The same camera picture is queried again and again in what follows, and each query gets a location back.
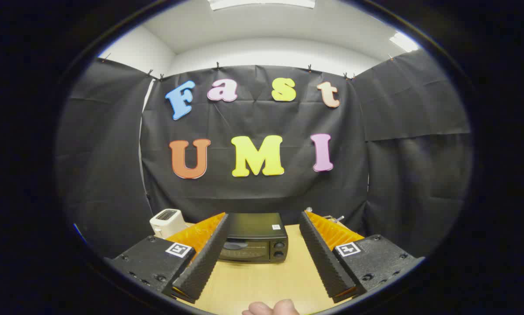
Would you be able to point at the ceiling light panel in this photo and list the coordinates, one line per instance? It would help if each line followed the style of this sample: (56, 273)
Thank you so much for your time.
(404, 41)
(262, 3)

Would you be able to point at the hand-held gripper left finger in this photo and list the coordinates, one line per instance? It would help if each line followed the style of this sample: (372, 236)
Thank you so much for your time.
(205, 258)

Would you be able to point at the white bread toaster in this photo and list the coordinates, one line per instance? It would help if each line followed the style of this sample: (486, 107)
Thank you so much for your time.
(165, 221)

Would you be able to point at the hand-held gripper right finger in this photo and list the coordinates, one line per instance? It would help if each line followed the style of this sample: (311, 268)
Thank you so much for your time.
(323, 258)

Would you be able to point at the black toaster oven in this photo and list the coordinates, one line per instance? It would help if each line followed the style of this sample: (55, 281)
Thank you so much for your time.
(255, 238)

